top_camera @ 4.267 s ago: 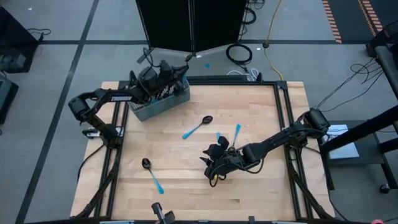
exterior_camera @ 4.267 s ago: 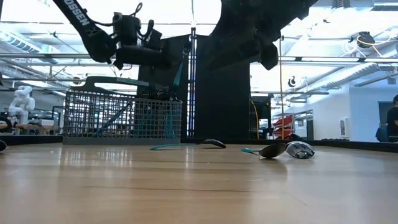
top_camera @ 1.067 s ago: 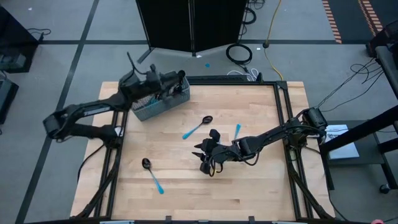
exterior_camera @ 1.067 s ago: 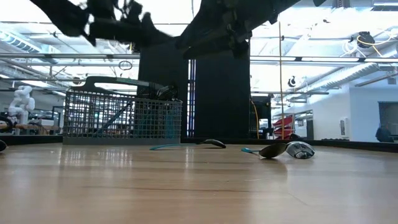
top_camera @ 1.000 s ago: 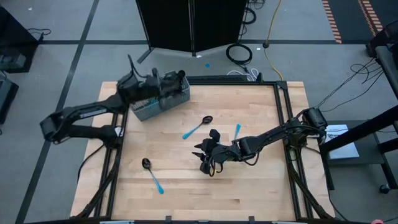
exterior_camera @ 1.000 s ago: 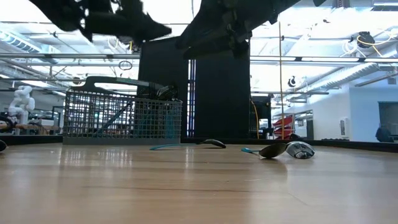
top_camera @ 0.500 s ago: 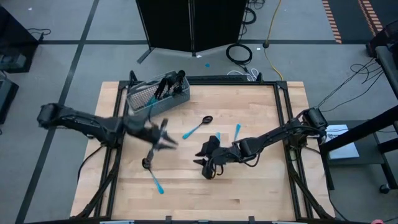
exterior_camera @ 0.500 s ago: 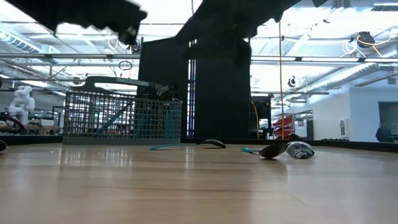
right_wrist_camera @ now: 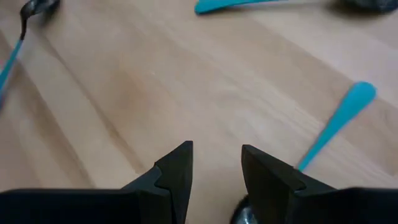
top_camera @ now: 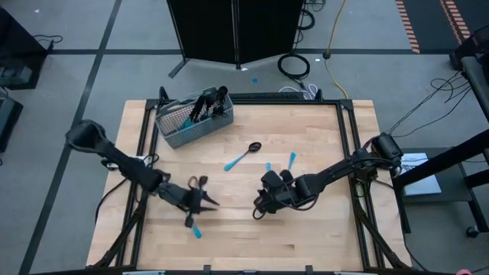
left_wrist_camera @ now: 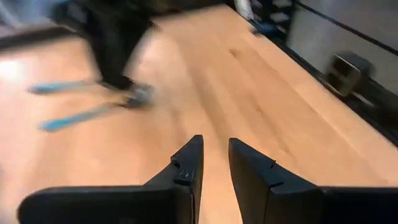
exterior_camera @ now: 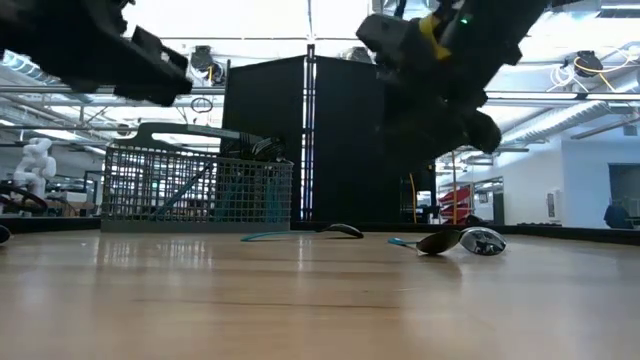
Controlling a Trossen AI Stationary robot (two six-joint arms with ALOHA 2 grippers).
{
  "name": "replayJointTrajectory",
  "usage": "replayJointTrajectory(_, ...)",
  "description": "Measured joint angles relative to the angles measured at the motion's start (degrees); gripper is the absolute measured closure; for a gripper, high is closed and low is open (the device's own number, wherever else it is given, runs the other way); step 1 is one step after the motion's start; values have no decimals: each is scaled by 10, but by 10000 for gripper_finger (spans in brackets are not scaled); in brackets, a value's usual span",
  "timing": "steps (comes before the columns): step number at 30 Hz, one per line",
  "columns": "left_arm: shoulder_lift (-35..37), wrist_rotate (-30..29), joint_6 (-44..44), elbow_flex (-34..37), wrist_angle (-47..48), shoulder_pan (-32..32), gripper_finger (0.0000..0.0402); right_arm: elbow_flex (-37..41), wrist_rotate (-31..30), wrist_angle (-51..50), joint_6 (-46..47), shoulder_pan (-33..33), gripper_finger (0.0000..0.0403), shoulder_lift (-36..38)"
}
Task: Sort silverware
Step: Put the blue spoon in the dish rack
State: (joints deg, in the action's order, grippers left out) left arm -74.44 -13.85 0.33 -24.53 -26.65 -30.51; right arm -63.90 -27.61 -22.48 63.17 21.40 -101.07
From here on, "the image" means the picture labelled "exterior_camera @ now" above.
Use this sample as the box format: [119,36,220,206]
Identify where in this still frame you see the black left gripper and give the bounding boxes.
[64,0,195,108]

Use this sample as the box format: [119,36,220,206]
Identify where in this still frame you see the spoon with turquoise handle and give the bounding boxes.
[387,228,464,256]
[240,222,365,243]

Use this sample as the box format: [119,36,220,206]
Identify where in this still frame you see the yellow cable tag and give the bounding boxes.
[418,13,453,62]

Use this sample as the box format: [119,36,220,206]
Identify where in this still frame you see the grey mesh cutlery basket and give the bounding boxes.
[99,122,295,234]

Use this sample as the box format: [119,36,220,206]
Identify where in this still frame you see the silver ventilation duct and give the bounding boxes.
[492,98,640,149]

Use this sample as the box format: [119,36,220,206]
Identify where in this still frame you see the white robot figure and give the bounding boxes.
[13,138,58,201]

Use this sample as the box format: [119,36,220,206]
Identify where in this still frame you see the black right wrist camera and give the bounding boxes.
[355,13,426,69]

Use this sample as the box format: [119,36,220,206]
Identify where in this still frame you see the person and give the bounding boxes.
[603,202,636,230]

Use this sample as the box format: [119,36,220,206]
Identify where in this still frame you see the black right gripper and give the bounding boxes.
[378,0,550,174]

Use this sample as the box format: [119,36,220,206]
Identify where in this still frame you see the red tool cart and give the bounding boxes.
[438,184,474,225]

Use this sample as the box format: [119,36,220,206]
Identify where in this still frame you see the white wall box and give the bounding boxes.
[545,188,564,222]

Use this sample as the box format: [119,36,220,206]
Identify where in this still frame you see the silver spoon bowl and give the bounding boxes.
[458,226,508,257]

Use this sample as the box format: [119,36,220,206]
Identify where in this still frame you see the black ceiling cable reel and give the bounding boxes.
[571,49,605,79]
[191,44,226,86]
[343,45,374,65]

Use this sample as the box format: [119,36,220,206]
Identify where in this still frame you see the black curved cable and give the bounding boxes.
[0,183,49,216]

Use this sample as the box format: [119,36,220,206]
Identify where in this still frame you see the black folding partition screen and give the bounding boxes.
[222,54,404,227]

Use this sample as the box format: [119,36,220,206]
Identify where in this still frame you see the knife with turquoise handle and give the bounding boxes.
[152,162,214,221]
[263,172,281,221]

